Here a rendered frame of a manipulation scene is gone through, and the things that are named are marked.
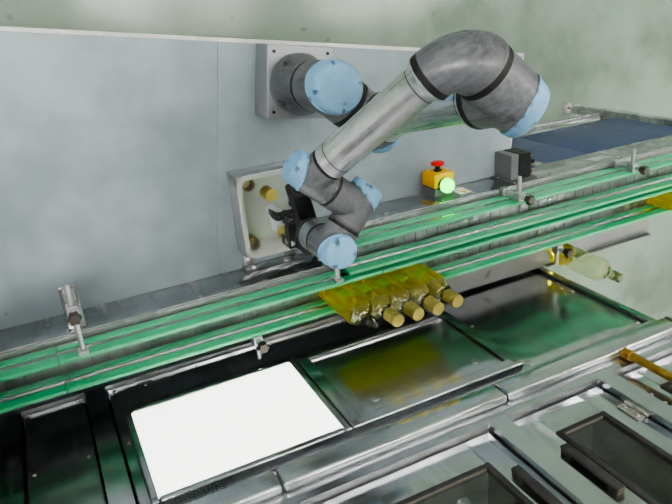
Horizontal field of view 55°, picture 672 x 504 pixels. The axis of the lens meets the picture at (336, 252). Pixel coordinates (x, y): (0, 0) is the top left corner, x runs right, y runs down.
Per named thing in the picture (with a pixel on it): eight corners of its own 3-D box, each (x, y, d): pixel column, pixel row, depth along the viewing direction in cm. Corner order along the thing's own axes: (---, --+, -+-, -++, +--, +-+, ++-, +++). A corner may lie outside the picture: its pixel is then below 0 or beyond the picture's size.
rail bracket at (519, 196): (496, 195, 193) (526, 206, 182) (496, 172, 190) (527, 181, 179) (506, 193, 194) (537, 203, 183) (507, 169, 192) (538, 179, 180)
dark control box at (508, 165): (493, 175, 206) (510, 181, 199) (493, 151, 203) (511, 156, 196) (513, 170, 209) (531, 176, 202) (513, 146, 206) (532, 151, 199)
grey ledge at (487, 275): (407, 292, 201) (427, 306, 192) (406, 267, 198) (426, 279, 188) (625, 226, 237) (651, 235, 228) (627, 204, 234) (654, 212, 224)
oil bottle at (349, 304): (318, 297, 176) (355, 329, 158) (317, 279, 174) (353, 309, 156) (337, 292, 178) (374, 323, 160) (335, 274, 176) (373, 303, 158)
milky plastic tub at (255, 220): (237, 250, 174) (248, 261, 167) (225, 171, 166) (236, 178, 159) (296, 236, 181) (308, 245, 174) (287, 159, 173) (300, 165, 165)
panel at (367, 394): (125, 421, 151) (154, 516, 122) (123, 410, 150) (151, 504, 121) (443, 317, 185) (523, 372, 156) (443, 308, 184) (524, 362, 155)
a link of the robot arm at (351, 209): (353, 170, 130) (324, 216, 130) (391, 197, 136) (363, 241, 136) (337, 164, 137) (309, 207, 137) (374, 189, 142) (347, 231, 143)
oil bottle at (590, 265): (550, 261, 212) (614, 290, 190) (547, 247, 209) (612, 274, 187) (563, 253, 213) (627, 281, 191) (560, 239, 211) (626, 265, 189)
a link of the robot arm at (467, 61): (473, 22, 99) (276, 193, 126) (515, 64, 105) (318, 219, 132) (463, -13, 107) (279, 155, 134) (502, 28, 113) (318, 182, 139)
